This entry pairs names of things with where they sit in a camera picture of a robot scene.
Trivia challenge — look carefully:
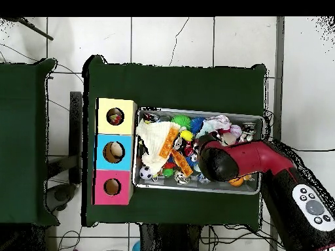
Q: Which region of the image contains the black cable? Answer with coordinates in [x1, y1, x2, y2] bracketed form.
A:
[292, 147, 335, 153]

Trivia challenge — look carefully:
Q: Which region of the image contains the yellow ball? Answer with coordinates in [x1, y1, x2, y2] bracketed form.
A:
[179, 129, 195, 142]

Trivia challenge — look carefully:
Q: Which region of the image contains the orange plastic brick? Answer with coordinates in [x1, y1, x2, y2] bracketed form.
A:
[158, 127, 181, 159]
[171, 149, 194, 177]

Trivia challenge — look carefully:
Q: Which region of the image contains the black white soccer ball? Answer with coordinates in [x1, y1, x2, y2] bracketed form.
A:
[139, 165, 153, 180]

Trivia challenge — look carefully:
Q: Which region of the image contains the wooden box with three holes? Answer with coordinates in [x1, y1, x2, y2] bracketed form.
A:
[92, 97, 137, 206]

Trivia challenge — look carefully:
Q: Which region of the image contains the shallow mesh bin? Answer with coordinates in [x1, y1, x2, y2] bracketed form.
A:
[132, 107, 264, 195]

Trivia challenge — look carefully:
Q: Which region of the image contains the cream knitted cloth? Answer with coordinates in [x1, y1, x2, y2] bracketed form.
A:
[135, 118, 181, 176]

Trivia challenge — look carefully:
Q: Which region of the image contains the orange basketball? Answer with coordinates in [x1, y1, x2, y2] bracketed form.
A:
[228, 177, 245, 188]

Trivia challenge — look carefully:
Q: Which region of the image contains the green spiky ball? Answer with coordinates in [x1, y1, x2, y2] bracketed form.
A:
[171, 114, 192, 131]

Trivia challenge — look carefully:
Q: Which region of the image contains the multicoloured patterned cloth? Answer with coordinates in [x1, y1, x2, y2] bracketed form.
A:
[108, 112, 123, 126]

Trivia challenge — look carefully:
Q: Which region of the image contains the dark green tablecloth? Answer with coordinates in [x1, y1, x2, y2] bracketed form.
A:
[81, 54, 268, 227]

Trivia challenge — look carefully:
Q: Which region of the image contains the blue spiky ball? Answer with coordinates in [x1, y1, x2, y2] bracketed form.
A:
[190, 116, 206, 135]

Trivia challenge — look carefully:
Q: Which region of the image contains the green covered side table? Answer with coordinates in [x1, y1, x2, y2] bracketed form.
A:
[0, 58, 60, 226]

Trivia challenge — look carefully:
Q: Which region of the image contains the dark grey rod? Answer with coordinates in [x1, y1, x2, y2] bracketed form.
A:
[15, 17, 54, 41]

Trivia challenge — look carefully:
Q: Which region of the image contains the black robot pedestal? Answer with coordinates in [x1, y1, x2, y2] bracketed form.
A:
[139, 223, 203, 251]

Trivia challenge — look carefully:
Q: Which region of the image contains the white baseball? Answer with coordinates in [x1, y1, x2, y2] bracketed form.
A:
[229, 124, 243, 139]

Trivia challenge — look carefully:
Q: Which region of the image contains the mint knitted cloth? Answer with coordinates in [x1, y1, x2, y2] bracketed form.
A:
[195, 122, 219, 139]

